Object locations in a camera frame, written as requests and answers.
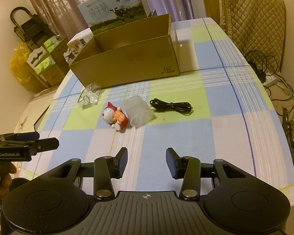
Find person left hand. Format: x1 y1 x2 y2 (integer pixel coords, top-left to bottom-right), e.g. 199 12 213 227
0 162 17 201

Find red Doraemon figurine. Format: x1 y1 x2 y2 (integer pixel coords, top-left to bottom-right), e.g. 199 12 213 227
102 102 128 131

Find clear plastic bag with hooks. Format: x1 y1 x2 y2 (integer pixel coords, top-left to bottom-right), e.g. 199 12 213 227
77 83 103 109

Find translucent white plastic cup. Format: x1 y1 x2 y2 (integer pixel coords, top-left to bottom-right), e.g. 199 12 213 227
123 96 155 128

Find checkered bedsheet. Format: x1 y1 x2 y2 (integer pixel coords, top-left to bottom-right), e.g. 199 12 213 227
21 18 294 205

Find tissue pack carton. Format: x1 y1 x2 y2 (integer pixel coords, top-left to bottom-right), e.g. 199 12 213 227
25 35 69 89

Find yellow plastic bag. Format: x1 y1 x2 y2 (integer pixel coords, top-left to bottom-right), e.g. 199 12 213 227
9 42 41 93

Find white appliance box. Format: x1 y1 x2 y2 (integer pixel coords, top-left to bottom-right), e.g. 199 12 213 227
67 28 93 56

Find black folding rack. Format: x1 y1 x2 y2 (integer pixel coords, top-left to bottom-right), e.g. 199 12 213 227
10 6 55 51

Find white power strip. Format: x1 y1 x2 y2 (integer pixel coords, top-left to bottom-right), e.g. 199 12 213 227
262 75 278 88

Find brown cardboard box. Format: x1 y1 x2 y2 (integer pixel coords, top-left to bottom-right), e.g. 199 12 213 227
69 14 180 88

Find quilted beige cover chair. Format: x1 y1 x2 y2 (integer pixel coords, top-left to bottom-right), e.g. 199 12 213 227
219 0 286 71

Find milk carton box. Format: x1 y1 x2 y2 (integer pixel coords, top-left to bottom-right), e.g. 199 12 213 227
78 0 151 35

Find black coiled cable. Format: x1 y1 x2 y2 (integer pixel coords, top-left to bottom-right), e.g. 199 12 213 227
149 98 194 116

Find tangled floor cables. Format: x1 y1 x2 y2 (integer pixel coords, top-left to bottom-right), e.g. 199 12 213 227
245 50 294 118

